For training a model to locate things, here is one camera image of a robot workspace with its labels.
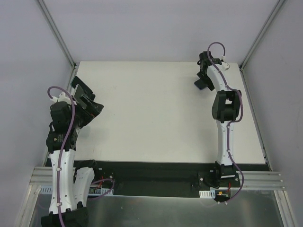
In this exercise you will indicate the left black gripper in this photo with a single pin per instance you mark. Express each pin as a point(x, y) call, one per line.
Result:
point(88, 104)

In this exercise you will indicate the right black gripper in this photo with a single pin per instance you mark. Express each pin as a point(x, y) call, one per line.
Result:
point(205, 80)

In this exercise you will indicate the blue phone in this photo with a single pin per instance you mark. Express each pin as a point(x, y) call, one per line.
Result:
point(200, 84)

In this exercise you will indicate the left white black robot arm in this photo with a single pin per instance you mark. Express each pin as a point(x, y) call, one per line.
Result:
point(70, 184)

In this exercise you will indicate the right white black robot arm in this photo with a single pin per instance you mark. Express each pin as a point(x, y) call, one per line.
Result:
point(225, 111)

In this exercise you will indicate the black stand far left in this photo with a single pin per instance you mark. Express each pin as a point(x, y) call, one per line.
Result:
point(92, 97)

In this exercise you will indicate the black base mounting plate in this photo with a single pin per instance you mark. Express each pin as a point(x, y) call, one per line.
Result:
point(183, 180)

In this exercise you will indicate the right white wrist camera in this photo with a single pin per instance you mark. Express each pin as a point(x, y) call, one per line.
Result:
point(225, 65)

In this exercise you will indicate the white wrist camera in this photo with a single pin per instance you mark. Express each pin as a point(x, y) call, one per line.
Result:
point(225, 65)
point(63, 98)

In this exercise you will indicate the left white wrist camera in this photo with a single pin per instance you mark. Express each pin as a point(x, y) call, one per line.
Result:
point(63, 98)

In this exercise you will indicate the right aluminium frame post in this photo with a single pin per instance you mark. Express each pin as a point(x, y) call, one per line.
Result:
point(263, 31)

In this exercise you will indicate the aluminium frame post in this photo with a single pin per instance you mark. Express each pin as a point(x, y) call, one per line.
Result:
point(263, 31)
point(55, 31)

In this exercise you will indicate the left aluminium frame post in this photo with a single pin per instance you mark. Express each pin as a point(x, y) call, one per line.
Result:
point(55, 31)

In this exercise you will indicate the left white cable duct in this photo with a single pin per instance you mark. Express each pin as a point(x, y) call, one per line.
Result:
point(92, 192)

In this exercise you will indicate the white cable duct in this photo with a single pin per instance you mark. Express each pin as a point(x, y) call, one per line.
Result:
point(207, 194)
point(92, 192)

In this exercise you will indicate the right white cable duct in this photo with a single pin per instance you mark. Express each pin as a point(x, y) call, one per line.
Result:
point(207, 194)

